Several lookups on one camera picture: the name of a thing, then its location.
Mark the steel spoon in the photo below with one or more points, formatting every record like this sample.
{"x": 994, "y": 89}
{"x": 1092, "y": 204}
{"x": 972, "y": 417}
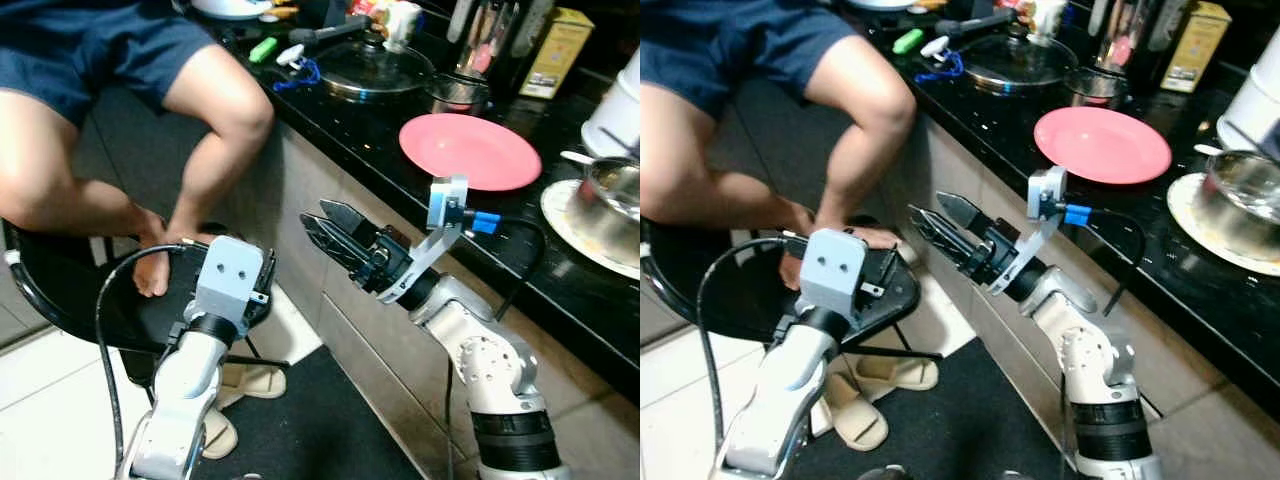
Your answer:
{"x": 1208, "y": 150}
{"x": 575, "y": 156}

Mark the red snack package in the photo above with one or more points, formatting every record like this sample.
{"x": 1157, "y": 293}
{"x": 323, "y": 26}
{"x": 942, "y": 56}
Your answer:
{"x": 1012, "y": 8}
{"x": 370, "y": 10}

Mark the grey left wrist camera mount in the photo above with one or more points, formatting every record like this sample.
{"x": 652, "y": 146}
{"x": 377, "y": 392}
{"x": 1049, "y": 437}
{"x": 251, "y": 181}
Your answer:
{"x": 835, "y": 270}
{"x": 228, "y": 275}

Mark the white blue rim plate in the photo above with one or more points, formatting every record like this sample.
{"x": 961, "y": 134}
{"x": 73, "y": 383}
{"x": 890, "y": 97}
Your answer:
{"x": 880, "y": 4}
{"x": 230, "y": 8}

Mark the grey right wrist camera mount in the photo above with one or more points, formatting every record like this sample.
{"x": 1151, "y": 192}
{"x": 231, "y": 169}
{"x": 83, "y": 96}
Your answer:
{"x": 1047, "y": 190}
{"x": 448, "y": 200}

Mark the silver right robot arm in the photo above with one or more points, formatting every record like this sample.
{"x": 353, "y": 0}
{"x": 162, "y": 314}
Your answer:
{"x": 1090, "y": 350}
{"x": 480, "y": 350}

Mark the white printed mug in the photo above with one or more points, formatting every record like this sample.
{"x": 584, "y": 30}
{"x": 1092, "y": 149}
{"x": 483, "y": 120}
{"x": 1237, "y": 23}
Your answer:
{"x": 403, "y": 25}
{"x": 1050, "y": 20}

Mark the floral rim plate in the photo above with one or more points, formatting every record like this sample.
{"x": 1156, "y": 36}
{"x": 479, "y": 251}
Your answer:
{"x": 565, "y": 225}
{"x": 1190, "y": 215}

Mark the dark blue shorts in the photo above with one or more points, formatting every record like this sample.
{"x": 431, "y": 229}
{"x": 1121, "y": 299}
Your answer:
{"x": 730, "y": 45}
{"x": 80, "y": 50}

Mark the brown bread piece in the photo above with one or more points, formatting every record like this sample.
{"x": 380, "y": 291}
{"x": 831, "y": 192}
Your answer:
{"x": 280, "y": 12}

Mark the beige slipper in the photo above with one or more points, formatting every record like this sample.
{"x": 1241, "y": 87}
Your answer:
{"x": 855, "y": 420}
{"x": 255, "y": 382}
{"x": 900, "y": 375}
{"x": 220, "y": 435}

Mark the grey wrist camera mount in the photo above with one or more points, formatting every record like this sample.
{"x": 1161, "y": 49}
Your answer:
{"x": 228, "y": 275}
{"x": 448, "y": 200}
{"x": 835, "y": 270}
{"x": 1047, "y": 190}

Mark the glass pan lid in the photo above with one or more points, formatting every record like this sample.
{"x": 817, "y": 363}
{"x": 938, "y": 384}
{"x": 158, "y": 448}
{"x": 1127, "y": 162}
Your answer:
{"x": 385, "y": 65}
{"x": 1030, "y": 62}

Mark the tall steel tumbler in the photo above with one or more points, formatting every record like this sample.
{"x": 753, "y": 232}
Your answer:
{"x": 488, "y": 40}
{"x": 1122, "y": 35}

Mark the yellow label oil tin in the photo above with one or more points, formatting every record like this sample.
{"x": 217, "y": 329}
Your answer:
{"x": 555, "y": 55}
{"x": 1195, "y": 45}

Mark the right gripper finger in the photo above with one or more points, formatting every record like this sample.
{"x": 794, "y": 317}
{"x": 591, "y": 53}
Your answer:
{"x": 347, "y": 218}
{"x": 330, "y": 243}
{"x": 962, "y": 210}
{"x": 938, "y": 235}

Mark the person's bare leg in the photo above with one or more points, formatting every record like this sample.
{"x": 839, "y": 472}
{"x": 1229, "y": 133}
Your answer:
{"x": 230, "y": 130}
{"x": 690, "y": 180}
{"x": 50, "y": 180}
{"x": 870, "y": 120}

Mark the pink plate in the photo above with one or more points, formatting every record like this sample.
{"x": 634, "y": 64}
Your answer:
{"x": 470, "y": 150}
{"x": 1100, "y": 145}

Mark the large steel bowl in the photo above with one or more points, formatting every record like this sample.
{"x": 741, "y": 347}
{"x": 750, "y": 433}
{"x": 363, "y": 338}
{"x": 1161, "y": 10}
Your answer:
{"x": 1240, "y": 230}
{"x": 615, "y": 215}

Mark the black stool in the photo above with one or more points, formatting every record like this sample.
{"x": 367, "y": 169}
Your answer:
{"x": 80, "y": 310}
{"x": 750, "y": 290}

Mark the black floor mat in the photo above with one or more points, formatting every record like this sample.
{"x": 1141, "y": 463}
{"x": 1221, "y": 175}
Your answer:
{"x": 300, "y": 430}
{"x": 950, "y": 440}

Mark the green plastic case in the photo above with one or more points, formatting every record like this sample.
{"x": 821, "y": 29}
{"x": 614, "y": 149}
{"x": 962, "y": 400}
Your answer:
{"x": 908, "y": 41}
{"x": 262, "y": 49}

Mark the brown wooden drawer cabinet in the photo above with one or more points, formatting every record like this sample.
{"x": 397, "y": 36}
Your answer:
{"x": 350, "y": 340}
{"x": 950, "y": 320}

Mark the grey robot left foot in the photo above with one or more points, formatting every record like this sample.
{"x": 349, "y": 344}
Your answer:
{"x": 885, "y": 473}

